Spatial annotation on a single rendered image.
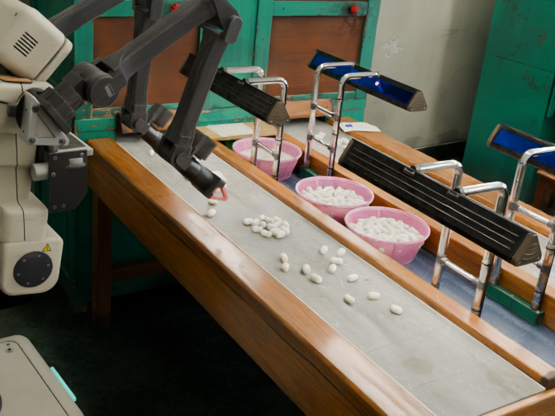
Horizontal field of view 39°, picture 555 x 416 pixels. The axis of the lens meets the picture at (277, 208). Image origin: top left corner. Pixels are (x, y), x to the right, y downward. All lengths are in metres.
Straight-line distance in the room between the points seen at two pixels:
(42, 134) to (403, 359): 0.97
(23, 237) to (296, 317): 0.72
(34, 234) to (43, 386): 0.55
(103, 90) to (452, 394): 1.03
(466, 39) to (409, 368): 3.87
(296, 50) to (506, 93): 2.05
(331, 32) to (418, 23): 1.74
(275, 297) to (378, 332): 0.27
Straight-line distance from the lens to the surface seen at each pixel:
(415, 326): 1.96
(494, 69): 5.09
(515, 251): 1.66
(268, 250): 2.22
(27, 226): 2.06
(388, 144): 3.21
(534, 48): 4.91
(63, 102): 1.81
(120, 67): 1.86
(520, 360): 1.89
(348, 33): 3.44
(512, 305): 2.27
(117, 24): 2.91
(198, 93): 2.04
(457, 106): 5.58
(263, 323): 1.93
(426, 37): 5.15
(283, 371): 1.90
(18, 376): 2.49
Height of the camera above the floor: 1.72
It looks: 23 degrees down
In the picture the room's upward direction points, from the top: 6 degrees clockwise
